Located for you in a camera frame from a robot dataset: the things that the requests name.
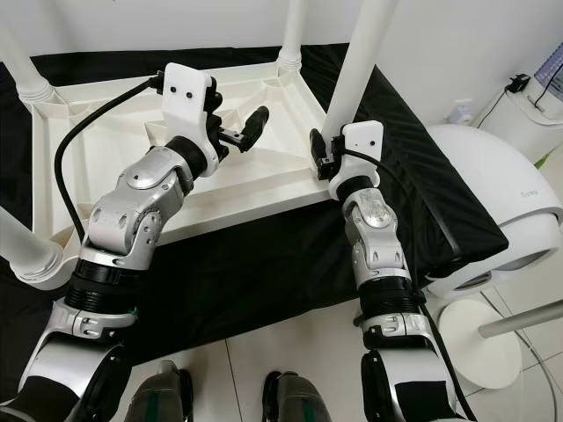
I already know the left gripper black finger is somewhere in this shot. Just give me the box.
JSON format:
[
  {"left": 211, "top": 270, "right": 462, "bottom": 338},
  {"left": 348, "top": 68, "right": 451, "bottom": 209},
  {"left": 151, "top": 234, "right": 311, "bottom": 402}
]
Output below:
[{"left": 238, "top": 105, "right": 270, "bottom": 153}]

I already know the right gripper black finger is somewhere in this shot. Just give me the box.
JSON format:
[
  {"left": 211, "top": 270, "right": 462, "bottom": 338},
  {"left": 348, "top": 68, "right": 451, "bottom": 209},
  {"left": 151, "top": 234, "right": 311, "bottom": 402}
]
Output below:
[{"left": 309, "top": 129, "right": 332, "bottom": 178}]

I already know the white plastic table top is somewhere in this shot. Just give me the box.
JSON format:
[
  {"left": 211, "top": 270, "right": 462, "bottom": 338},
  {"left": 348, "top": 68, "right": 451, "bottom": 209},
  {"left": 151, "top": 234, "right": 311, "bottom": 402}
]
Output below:
[{"left": 31, "top": 60, "right": 331, "bottom": 266}]

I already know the black table cloth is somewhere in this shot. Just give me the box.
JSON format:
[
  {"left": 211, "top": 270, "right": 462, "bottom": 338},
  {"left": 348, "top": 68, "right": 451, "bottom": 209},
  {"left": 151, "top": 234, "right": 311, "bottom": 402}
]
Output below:
[{"left": 0, "top": 42, "right": 512, "bottom": 404}]

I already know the white dome-shaped appliance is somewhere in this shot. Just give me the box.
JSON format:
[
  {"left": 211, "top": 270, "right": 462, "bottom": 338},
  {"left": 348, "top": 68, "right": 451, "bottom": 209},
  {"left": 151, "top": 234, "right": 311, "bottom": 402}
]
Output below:
[{"left": 422, "top": 123, "right": 563, "bottom": 292}]

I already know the white box appliance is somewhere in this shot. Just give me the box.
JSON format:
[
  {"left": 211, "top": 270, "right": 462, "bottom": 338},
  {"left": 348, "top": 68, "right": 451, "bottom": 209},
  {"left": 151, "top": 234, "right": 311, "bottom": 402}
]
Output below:
[{"left": 475, "top": 84, "right": 563, "bottom": 161}]

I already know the white round base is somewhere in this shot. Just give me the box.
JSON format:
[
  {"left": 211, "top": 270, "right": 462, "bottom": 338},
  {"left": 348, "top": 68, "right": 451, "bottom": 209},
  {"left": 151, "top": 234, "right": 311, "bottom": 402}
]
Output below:
[{"left": 440, "top": 299, "right": 523, "bottom": 389}]

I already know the grey robot right foot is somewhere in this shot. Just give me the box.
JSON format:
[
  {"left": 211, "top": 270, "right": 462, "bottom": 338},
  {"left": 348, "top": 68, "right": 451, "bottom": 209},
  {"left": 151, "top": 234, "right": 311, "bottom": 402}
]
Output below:
[{"left": 264, "top": 371, "right": 336, "bottom": 422}]

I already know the grey robot foot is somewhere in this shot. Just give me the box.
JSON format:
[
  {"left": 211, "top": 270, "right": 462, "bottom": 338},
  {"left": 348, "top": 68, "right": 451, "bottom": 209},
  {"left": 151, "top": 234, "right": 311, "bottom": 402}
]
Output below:
[
  {"left": 264, "top": 371, "right": 336, "bottom": 422},
  {"left": 132, "top": 360, "right": 195, "bottom": 422}
]

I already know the blue ribbed device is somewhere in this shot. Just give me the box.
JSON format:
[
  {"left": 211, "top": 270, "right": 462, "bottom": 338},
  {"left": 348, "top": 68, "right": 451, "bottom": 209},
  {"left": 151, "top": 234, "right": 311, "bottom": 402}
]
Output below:
[{"left": 537, "top": 48, "right": 563, "bottom": 95}]

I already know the grey metal rod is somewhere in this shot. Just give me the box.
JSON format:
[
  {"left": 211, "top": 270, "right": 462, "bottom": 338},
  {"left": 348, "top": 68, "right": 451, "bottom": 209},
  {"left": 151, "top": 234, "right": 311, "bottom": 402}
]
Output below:
[{"left": 479, "top": 299, "right": 563, "bottom": 340}]

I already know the grey robot left foot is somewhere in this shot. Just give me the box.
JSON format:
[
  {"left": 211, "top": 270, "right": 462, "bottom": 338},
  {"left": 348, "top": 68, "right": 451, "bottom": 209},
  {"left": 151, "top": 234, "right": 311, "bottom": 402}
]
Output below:
[{"left": 132, "top": 360, "right": 195, "bottom": 422}]

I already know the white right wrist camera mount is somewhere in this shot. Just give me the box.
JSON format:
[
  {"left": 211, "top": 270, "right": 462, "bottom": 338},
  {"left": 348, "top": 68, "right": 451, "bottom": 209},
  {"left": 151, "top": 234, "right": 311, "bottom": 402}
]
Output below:
[{"left": 330, "top": 121, "right": 386, "bottom": 206}]

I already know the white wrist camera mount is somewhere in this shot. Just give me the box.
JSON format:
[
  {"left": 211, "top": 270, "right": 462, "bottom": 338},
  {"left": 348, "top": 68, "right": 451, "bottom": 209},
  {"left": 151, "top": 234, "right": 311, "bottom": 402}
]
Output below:
[
  {"left": 163, "top": 63, "right": 222, "bottom": 169},
  {"left": 330, "top": 121, "right": 386, "bottom": 206}
]

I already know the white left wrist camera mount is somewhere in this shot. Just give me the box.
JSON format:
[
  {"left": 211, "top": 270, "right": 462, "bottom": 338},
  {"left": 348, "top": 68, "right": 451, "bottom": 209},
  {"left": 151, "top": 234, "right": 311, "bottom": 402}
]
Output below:
[{"left": 163, "top": 63, "right": 222, "bottom": 169}]

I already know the small white wall device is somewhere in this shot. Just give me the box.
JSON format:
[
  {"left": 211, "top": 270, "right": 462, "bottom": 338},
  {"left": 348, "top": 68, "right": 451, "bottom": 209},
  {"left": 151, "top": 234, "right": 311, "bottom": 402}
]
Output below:
[{"left": 445, "top": 98, "right": 472, "bottom": 124}]

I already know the thin black power cable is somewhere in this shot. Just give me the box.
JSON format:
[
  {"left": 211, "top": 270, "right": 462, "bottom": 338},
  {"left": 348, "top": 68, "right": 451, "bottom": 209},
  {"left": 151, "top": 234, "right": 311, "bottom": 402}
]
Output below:
[{"left": 469, "top": 88, "right": 511, "bottom": 131}]

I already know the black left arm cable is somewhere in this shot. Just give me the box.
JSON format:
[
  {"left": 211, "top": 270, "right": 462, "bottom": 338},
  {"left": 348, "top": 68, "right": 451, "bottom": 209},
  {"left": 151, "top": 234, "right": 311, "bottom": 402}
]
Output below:
[{"left": 53, "top": 75, "right": 171, "bottom": 244}]

